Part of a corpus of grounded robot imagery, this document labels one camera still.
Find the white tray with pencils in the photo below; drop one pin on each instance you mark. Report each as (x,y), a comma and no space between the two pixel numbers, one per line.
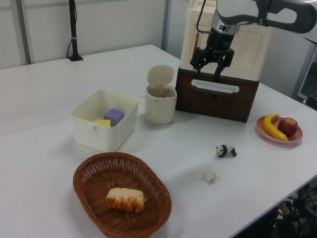
(213,85)

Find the black camera stand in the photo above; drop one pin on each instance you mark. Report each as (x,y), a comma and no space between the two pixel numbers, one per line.
(73,29)

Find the cream trash bin lid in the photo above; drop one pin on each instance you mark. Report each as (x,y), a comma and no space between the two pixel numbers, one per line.
(160,74)

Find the white paper ball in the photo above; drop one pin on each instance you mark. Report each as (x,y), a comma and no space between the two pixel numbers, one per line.
(208,176)

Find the purple cube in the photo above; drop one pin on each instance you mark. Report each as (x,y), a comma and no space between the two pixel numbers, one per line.
(114,116)

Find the yellow toy banana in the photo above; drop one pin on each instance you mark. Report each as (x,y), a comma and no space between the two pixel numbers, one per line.
(268,126)

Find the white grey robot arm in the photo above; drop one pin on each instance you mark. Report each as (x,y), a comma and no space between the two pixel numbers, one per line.
(247,7)

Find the red toy apple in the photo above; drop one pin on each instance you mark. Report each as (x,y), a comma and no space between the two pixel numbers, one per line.
(287,126)

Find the panda figurine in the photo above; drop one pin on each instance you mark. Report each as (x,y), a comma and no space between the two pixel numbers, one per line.
(226,150)

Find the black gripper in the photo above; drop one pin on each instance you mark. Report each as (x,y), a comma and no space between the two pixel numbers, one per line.
(219,45)

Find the toy bread loaf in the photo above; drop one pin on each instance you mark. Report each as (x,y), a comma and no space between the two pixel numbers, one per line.
(125,198)

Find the pink plate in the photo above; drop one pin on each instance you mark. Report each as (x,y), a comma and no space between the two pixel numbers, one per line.
(296,138)

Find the brown wicker basket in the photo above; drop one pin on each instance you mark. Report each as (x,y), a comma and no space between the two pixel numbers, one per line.
(96,173)

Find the cream plastic cabinet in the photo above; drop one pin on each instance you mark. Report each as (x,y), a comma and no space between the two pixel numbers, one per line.
(250,49)

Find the yellow cube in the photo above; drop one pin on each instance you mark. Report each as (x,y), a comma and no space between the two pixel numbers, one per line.
(102,122)

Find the cream trash bin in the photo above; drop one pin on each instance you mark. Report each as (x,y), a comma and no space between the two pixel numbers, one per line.
(159,109)

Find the dark brown wooden drawer cabinet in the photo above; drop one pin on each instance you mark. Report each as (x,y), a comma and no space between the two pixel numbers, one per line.
(210,104)

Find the cream plastic storage box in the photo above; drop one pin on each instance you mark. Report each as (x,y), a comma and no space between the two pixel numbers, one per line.
(99,137)

